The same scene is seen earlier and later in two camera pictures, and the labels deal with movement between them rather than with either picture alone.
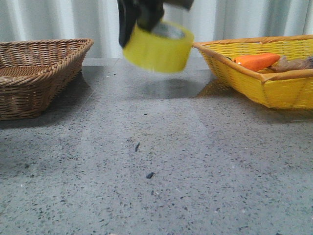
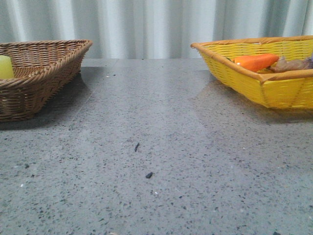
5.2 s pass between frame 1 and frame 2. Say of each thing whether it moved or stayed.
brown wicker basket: stayed
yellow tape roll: moved
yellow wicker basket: stayed
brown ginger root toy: stayed
